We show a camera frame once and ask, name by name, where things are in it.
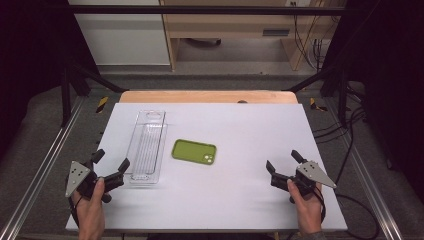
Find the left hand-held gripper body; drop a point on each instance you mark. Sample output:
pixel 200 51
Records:
pixel 77 176

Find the black metal frame stand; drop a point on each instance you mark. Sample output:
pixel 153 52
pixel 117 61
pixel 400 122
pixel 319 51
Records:
pixel 66 93
pixel 341 93

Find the clear plastic packaging tray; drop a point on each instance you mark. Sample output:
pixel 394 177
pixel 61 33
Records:
pixel 148 146

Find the yellow black striped tape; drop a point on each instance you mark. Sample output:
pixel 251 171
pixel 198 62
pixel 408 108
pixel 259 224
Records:
pixel 315 105
pixel 102 104

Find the white cabinet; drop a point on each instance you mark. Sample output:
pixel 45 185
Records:
pixel 123 36

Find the green phone case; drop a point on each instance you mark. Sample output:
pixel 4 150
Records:
pixel 193 151

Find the wooden table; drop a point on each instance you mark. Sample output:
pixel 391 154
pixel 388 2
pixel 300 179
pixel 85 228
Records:
pixel 200 96

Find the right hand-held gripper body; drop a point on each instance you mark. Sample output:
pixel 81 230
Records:
pixel 313 175

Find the aluminium rail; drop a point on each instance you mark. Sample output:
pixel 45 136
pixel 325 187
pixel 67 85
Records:
pixel 43 166
pixel 366 173

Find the person's left hand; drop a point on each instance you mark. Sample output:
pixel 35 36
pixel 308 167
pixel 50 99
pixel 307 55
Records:
pixel 90 213

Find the person's right hand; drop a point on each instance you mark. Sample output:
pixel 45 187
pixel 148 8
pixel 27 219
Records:
pixel 308 213

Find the black horizontal frame bar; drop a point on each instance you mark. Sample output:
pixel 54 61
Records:
pixel 200 10

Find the light wooden desk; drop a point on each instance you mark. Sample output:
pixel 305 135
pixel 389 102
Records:
pixel 233 23

